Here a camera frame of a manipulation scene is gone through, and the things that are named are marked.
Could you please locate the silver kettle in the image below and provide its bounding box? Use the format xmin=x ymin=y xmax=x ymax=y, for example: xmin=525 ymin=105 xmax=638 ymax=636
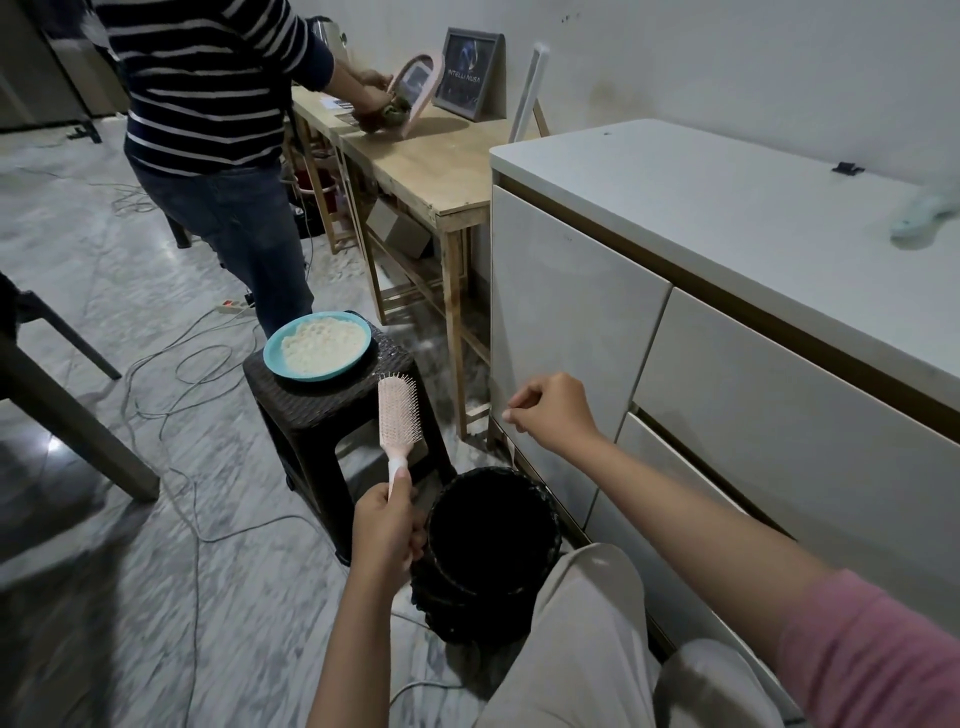
xmin=306 ymin=15 xmax=351 ymax=63

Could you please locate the dark tall cupboard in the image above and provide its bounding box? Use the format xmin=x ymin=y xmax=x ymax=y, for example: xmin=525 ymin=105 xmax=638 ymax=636
xmin=0 ymin=0 xmax=130 ymax=135

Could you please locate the teal plate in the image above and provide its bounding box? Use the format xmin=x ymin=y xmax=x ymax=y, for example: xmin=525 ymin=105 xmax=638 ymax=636
xmin=262 ymin=310 xmax=374 ymax=384

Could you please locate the black woven waste bin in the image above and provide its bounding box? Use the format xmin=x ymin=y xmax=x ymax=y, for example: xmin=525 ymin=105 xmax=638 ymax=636
xmin=408 ymin=465 xmax=564 ymax=648

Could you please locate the person's right hand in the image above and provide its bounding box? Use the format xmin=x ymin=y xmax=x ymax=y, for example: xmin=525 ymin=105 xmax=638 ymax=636
xmin=502 ymin=372 xmax=609 ymax=460

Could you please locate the grey floor cable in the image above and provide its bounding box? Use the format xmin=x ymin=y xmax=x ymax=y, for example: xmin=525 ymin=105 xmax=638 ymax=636
xmin=112 ymin=303 xmax=354 ymax=728

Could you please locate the grey framed picture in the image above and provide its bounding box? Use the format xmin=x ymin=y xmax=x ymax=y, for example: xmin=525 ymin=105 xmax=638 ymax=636
xmin=432 ymin=27 xmax=506 ymax=123

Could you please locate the white leaning board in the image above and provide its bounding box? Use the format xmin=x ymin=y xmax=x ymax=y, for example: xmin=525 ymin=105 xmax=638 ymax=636
xmin=507 ymin=40 xmax=553 ymax=144

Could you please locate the white foam on plate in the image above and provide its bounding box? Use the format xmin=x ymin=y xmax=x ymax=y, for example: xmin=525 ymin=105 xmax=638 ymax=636
xmin=280 ymin=315 xmax=364 ymax=375

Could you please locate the white cabinet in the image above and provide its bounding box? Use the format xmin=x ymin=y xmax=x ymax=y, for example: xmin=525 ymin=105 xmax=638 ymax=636
xmin=488 ymin=117 xmax=960 ymax=680

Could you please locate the cardboard box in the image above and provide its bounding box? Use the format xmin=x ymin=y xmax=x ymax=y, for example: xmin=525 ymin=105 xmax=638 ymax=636
xmin=364 ymin=198 xmax=434 ymax=261

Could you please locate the dark brown plastic stool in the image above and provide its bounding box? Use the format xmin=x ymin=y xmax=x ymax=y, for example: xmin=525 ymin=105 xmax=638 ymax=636
xmin=241 ymin=310 xmax=459 ymax=568

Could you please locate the person's left forearm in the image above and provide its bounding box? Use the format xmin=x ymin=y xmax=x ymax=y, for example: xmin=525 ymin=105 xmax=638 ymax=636
xmin=306 ymin=577 xmax=412 ymax=728

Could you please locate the person's left hand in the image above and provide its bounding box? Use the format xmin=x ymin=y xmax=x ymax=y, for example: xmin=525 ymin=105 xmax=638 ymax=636
xmin=348 ymin=468 xmax=429 ymax=600

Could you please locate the pink hairbrush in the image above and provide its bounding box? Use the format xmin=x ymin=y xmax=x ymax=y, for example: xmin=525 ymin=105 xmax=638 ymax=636
xmin=377 ymin=372 xmax=426 ymax=502

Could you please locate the pink framed mirror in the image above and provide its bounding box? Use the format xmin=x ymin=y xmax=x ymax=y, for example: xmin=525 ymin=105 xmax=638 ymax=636
xmin=385 ymin=50 xmax=446 ymax=141

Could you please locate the red bucket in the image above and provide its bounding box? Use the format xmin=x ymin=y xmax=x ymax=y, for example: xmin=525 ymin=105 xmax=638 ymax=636
xmin=294 ymin=148 xmax=340 ymax=207

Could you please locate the person's right forearm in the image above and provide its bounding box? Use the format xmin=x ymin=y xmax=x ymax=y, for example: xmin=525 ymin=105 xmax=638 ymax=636
xmin=579 ymin=431 xmax=960 ymax=728

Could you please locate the light wooden table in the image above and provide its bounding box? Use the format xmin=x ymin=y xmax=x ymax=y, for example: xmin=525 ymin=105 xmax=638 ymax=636
xmin=283 ymin=84 xmax=552 ymax=444

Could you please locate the pale blue cloth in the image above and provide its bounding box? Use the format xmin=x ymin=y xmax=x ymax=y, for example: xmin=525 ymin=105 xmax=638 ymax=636
xmin=889 ymin=178 xmax=960 ymax=250

